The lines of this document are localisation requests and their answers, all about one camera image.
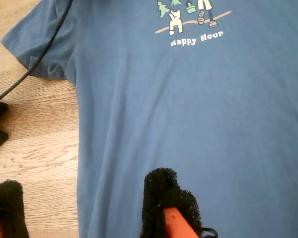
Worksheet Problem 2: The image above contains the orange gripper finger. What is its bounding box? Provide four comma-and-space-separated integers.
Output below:
141, 168, 204, 238
0, 179, 30, 238

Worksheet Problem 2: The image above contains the blue printed T-shirt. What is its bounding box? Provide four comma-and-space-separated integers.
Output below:
1, 0, 298, 238

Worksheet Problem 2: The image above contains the black camera cable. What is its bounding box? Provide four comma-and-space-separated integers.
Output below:
0, 0, 74, 100

